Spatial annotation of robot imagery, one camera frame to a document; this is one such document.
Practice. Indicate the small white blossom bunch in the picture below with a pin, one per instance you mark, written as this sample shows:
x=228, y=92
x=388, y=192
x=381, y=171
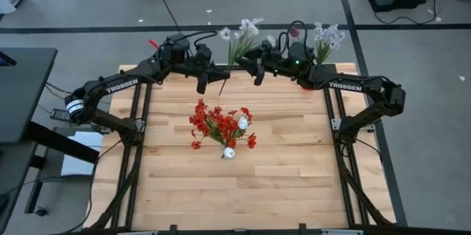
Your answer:
x=327, y=38

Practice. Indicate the white daisy flower bunch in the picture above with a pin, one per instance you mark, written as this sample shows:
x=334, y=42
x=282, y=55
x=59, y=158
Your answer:
x=239, y=49

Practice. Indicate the black side desk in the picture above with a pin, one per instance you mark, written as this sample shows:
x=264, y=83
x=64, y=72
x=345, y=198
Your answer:
x=22, y=91

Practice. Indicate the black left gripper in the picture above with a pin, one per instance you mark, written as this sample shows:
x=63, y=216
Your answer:
x=202, y=67

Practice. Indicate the black caster wheel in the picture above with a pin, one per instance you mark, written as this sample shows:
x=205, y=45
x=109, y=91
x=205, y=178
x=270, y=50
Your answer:
x=40, y=211

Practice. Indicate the dark red tulip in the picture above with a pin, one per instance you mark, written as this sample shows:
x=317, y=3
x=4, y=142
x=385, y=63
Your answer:
x=294, y=32

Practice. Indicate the small red tag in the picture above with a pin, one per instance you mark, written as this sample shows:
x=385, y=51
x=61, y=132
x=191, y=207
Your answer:
x=153, y=43

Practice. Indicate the red blossom flower bunch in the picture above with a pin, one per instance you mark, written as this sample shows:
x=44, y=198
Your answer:
x=200, y=111
x=252, y=141

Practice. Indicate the black power brick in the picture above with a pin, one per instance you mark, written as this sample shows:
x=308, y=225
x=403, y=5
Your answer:
x=60, y=114

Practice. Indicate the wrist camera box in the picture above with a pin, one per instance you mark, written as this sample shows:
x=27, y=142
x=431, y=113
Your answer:
x=203, y=52
x=270, y=52

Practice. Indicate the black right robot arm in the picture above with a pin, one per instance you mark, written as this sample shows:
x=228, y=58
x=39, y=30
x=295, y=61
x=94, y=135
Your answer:
x=346, y=87

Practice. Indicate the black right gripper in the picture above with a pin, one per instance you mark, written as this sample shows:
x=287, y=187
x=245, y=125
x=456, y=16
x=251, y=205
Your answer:
x=274, y=62

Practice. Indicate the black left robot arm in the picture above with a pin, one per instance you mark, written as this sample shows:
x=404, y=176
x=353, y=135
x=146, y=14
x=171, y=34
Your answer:
x=110, y=84

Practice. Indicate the black aluminium table frame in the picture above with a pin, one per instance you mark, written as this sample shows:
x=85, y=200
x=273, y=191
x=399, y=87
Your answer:
x=148, y=97

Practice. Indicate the white tulip green stem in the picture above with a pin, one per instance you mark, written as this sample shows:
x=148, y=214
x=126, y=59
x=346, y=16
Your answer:
x=229, y=153
x=243, y=122

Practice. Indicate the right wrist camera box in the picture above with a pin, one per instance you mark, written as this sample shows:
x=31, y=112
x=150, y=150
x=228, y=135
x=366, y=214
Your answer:
x=270, y=52

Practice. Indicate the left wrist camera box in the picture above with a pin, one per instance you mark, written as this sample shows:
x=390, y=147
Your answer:
x=203, y=52

